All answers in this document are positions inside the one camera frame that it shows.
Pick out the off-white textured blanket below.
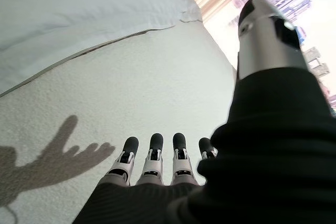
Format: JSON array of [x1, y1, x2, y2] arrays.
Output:
[[0, 20, 237, 224]]

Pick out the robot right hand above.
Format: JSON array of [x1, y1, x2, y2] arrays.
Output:
[[71, 0, 336, 224]]

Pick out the smooth white duvet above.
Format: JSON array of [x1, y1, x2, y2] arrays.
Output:
[[0, 0, 203, 97]]

